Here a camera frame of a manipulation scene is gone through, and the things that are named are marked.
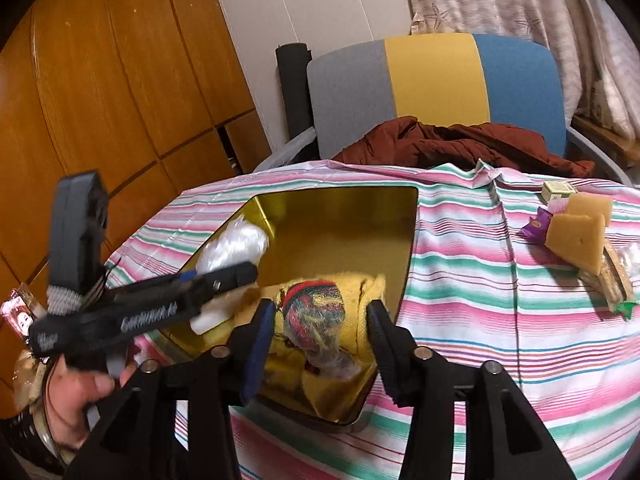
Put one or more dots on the purple wrapper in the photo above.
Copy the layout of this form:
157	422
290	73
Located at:
535	225

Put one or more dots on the person's left hand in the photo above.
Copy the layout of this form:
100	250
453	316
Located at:
75	400

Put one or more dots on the red snack packet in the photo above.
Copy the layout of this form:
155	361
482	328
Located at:
20	315

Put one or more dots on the grey yellow blue chair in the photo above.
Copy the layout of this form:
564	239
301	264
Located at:
430	80

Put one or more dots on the gold metal tin box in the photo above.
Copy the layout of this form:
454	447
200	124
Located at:
325	230

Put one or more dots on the white foam block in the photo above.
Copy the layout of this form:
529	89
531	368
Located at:
215	317

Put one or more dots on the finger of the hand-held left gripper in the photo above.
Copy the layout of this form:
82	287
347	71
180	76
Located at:
185	276
227	280

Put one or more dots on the striped tablecloth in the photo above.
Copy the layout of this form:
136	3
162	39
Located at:
475	310

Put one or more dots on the tan wafer snack bar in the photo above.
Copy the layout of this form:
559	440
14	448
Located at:
612	280

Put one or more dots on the brown jacket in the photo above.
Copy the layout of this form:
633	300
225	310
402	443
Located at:
450	145

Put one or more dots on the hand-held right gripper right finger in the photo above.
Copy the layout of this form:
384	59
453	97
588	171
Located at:
387	357

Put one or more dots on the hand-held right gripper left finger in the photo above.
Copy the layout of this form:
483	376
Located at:
260	352

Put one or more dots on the wooden wardrobe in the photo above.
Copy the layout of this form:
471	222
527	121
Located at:
100	85

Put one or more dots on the green wrapper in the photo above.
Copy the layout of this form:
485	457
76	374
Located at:
627	308

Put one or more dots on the black rolled mat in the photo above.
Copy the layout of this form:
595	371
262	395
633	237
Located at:
292	90

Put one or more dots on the low wooden table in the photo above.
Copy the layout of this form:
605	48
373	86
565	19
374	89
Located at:
605	140

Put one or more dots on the crumpled white plastic bag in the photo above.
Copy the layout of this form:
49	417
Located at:
235	242

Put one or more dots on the colourful mesh bag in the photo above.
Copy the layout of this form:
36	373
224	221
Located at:
310	305

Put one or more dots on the clear snack bag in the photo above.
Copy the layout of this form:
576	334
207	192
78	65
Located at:
30	375

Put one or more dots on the yellow sponge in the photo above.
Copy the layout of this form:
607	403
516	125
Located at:
590	206
575	242

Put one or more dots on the pink wrapper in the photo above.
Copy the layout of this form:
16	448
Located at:
557	206

